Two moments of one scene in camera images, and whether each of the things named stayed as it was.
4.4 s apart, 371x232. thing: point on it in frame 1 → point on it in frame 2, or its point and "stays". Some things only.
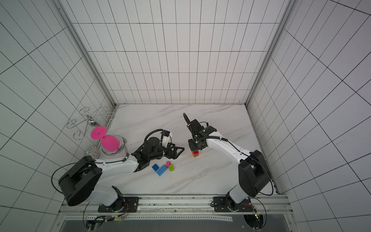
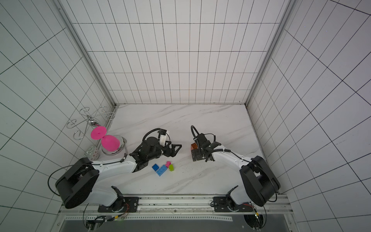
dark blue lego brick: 155,167 stays
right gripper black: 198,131 → 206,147
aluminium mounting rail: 265,206 stays
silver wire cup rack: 95,120 stays
